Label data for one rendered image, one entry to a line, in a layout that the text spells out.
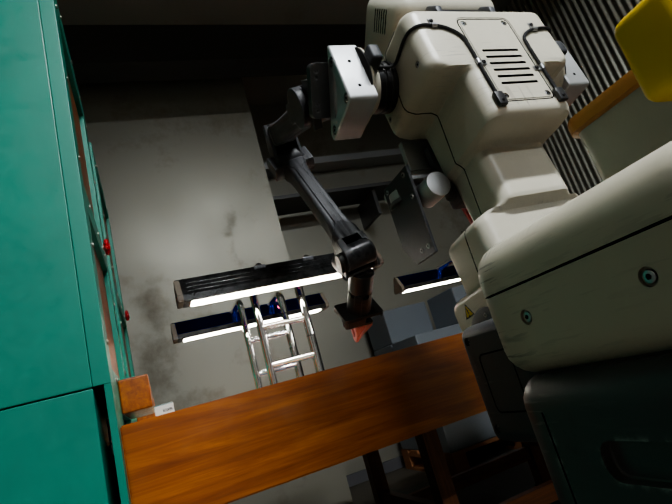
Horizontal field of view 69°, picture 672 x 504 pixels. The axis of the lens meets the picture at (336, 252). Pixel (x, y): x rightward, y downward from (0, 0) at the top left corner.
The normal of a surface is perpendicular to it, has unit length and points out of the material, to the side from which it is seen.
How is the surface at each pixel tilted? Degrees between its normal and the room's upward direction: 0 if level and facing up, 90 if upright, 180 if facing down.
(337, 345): 90
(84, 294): 90
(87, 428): 90
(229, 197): 90
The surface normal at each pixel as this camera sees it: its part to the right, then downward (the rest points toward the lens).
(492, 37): 0.25, -0.46
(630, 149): -0.91, 0.20
